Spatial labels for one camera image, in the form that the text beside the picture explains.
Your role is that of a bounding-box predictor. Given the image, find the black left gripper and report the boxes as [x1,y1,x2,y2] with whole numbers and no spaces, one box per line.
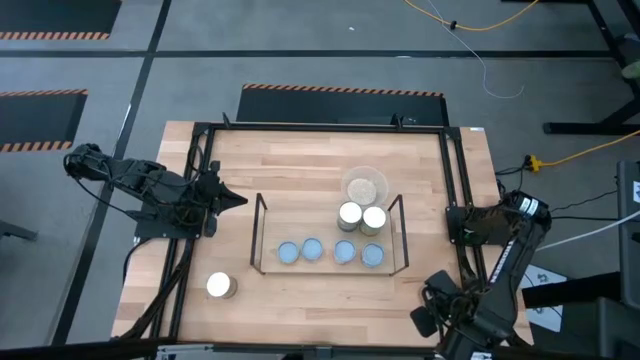
[194,159,249,237]

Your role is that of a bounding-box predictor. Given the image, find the fresh sliced carrots can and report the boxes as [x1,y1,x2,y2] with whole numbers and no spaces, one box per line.
[360,242,386,269]

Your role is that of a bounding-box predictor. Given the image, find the mushroom stems pieces can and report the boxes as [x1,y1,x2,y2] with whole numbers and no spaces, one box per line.
[277,240,301,265]

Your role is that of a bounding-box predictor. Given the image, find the tall orange red label can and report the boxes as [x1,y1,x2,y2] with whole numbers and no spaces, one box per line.
[205,271,239,300]

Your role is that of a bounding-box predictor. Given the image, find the pink salmon can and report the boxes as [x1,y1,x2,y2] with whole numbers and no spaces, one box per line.
[300,237,325,262]

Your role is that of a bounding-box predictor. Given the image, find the tall teal yellow carrots can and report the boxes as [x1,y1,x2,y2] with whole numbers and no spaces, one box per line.
[359,205,388,237]

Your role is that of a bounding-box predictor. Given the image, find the mandarin oranges can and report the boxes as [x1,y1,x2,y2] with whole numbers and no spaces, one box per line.
[333,239,358,265]

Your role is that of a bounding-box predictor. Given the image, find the white paper sheet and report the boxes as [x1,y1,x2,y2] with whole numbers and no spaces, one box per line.
[519,262,569,334]

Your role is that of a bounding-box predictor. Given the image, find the clear plastic bowl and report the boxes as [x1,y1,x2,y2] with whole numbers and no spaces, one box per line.
[340,165,390,209]

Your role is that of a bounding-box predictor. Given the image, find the beige grain heap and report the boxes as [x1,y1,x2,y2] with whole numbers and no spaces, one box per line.
[347,178,379,206]

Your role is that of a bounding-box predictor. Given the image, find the black bar furniture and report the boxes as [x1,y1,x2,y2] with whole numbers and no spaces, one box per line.
[522,272,640,360]

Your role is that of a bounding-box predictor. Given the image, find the black mat hazard stripe edge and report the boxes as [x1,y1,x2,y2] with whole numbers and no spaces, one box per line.
[0,88,89,154]
[0,0,123,41]
[235,83,450,127]

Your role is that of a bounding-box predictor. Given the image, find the grey cabinet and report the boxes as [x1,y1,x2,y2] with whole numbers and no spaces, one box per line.
[615,159,640,311]

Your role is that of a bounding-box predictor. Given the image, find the black beam silver brackets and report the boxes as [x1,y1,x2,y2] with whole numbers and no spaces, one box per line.
[0,337,640,360]

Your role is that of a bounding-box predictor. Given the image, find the grey metal stand foot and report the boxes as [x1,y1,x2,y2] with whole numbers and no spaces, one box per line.
[0,219,39,242]

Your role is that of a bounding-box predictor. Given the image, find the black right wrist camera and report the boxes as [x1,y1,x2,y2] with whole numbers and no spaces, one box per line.
[409,305,437,339]

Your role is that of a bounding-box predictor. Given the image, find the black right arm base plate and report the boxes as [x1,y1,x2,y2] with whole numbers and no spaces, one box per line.
[446,203,516,246]

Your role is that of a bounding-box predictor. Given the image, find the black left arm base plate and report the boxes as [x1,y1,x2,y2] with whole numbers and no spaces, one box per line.
[134,219,204,240]

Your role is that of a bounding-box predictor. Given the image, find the yellow extension cord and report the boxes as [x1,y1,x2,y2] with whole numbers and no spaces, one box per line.
[524,128,640,171]

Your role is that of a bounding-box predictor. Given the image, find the thick white cable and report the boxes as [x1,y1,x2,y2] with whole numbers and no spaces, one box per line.
[537,209,640,254]

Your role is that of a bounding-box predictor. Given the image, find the black desk frame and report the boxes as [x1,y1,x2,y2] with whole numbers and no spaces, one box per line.
[502,0,640,136]

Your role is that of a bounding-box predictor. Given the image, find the thin white floor cable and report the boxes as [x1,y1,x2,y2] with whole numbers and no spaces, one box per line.
[427,0,525,100]

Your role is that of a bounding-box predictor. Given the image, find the thin yellow floor cable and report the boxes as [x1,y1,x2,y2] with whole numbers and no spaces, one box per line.
[402,0,541,32]

